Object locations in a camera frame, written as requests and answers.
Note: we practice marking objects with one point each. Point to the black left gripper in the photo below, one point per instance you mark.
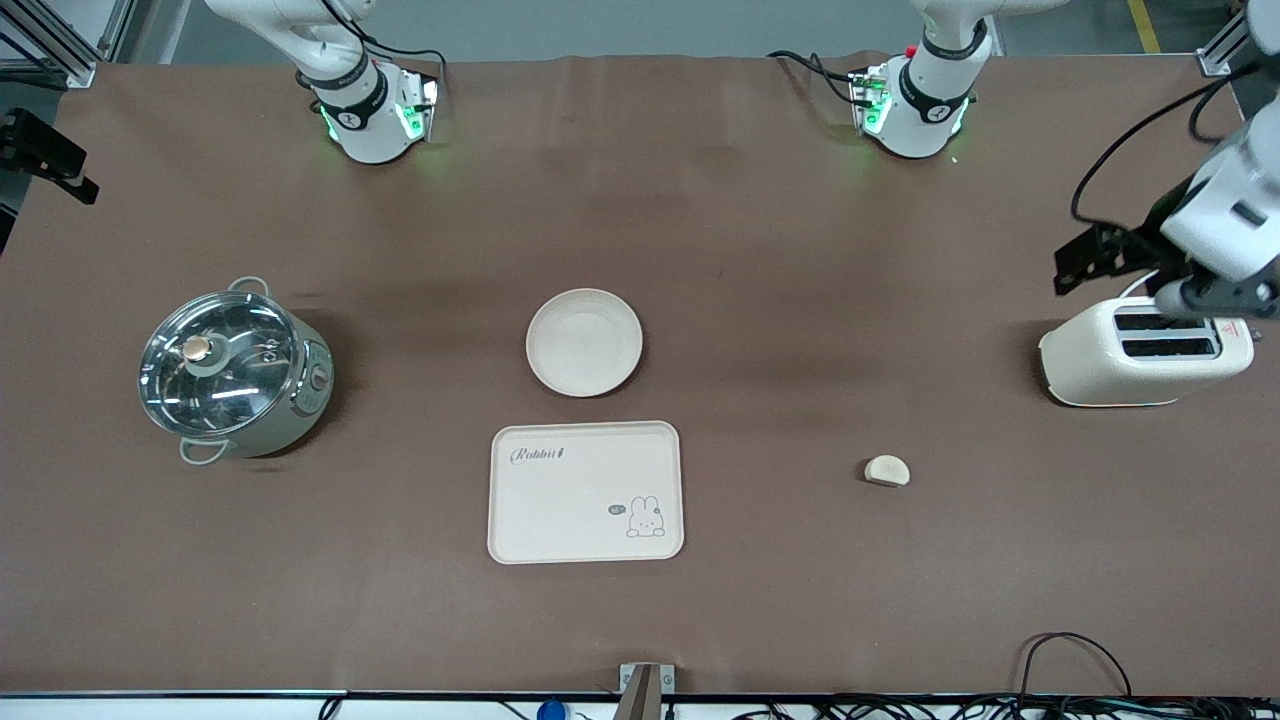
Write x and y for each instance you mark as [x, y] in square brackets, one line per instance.
[1143, 244]

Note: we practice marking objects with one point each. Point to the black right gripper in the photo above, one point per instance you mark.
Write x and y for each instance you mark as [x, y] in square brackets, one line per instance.
[38, 150]

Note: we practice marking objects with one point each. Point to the white bun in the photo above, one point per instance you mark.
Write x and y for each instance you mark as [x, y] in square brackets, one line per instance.
[887, 471]

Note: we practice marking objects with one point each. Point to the round cream plate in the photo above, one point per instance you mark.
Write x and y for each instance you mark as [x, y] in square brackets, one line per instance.
[584, 342]

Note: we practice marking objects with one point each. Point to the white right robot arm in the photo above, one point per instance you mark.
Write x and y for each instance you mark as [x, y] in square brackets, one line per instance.
[365, 110]

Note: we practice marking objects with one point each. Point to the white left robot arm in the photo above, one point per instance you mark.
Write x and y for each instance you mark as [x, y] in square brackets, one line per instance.
[925, 100]

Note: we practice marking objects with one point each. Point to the cream rabbit print tray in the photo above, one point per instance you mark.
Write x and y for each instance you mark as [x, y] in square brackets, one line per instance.
[585, 492]

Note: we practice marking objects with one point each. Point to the cream two-slot toaster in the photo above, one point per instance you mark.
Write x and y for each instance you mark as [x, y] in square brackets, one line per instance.
[1120, 365]

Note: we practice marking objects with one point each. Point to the glass pot lid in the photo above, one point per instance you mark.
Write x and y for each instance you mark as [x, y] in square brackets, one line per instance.
[220, 365]

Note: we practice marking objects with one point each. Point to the brown table cover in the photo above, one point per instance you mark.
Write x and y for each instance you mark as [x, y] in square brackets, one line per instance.
[800, 250]

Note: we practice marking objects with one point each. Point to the pale green electric pot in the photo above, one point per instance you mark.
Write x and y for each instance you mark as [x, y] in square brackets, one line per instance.
[305, 400]

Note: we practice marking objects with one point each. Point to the small blue round object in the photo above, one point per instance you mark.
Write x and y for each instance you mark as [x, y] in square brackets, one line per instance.
[551, 711]

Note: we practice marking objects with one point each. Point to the aluminium frame profile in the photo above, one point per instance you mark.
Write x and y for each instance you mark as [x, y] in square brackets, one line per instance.
[60, 50]
[1225, 45]

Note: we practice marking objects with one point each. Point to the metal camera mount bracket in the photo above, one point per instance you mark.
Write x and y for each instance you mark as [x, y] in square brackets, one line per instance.
[646, 690]

